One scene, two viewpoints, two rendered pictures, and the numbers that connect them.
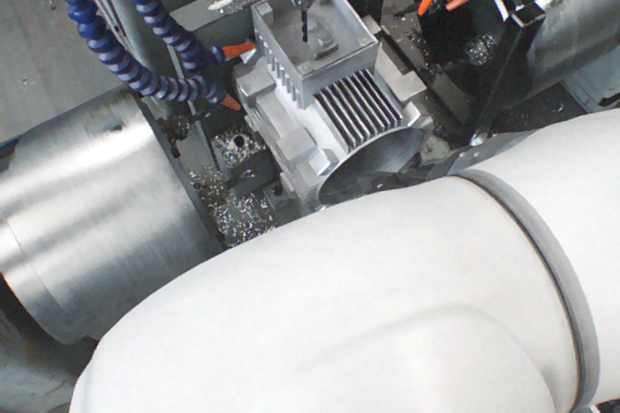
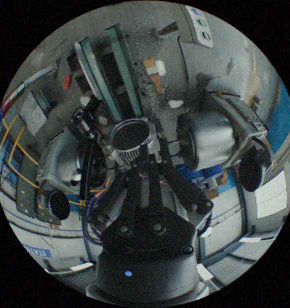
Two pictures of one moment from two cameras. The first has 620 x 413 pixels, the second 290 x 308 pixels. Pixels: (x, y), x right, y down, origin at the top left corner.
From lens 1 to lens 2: 0.46 m
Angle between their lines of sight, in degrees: 35
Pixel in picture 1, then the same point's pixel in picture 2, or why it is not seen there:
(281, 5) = (145, 179)
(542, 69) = (74, 157)
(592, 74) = (65, 138)
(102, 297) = (224, 130)
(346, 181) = (133, 124)
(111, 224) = (217, 150)
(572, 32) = (68, 166)
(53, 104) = not seen: hidden behind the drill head
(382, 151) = (120, 131)
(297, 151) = (155, 147)
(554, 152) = not seen: outside the picture
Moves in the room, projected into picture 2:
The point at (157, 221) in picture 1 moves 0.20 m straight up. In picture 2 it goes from (209, 147) to (229, 206)
